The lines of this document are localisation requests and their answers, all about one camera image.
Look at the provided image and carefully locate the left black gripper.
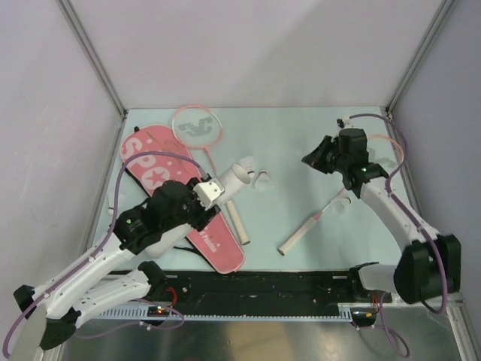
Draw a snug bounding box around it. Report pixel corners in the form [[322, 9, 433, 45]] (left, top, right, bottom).
[[162, 177, 220, 232]]

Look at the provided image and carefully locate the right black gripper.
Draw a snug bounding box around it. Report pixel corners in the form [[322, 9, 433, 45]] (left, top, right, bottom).
[[302, 135, 348, 174]]

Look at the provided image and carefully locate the translucent shuttlecock tube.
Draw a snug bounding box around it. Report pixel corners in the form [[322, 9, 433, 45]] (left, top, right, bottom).
[[147, 164, 251, 258]]

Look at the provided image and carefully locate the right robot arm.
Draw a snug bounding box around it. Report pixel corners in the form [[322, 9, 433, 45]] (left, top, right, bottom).
[[301, 128, 461, 304]]

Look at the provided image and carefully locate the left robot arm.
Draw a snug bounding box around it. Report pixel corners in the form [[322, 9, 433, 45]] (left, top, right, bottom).
[[14, 177, 225, 350]]

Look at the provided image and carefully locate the right pink badminton racket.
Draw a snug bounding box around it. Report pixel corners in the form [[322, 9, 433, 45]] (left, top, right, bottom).
[[277, 133, 406, 257]]

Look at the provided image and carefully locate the pink badminton racket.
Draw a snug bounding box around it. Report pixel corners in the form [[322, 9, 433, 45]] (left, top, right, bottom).
[[277, 133, 406, 257], [171, 105, 251, 246]]

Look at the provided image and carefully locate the left pink badminton racket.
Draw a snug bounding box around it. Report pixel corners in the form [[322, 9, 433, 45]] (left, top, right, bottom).
[[171, 105, 251, 246]]

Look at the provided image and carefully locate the pink racket cover bag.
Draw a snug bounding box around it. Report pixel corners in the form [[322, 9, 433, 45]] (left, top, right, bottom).
[[120, 125, 245, 274]]

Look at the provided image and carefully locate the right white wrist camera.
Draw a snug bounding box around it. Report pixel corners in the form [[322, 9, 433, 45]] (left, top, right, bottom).
[[336, 116, 353, 131]]

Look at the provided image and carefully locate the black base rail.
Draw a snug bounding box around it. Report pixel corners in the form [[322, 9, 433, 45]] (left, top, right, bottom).
[[150, 271, 392, 315]]

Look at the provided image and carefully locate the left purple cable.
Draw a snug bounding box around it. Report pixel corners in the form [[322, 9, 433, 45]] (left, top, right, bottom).
[[5, 148, 211, 358]]

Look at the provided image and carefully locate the right aluminium frame post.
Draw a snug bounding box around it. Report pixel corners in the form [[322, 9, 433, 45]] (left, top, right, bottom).
[[385, 0, 458, 114]]

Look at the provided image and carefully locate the aluminium frame post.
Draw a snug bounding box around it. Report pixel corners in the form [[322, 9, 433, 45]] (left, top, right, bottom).
[[56, 0, 128, 120], [385, 0, 458, 114]]

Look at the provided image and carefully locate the left aluminium frame post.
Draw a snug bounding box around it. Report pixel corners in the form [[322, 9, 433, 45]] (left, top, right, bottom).
[[56, 0, 128, 120]]

